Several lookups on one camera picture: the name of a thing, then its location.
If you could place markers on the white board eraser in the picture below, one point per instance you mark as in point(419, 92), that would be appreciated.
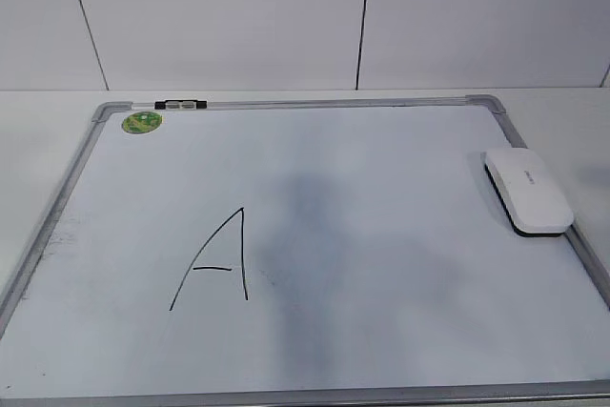
point(528, 192)

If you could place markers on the white board with grey frame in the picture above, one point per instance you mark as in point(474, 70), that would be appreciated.
point(299, 253)

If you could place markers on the round green magnet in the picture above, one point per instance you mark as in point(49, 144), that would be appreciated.
point(141, 122)

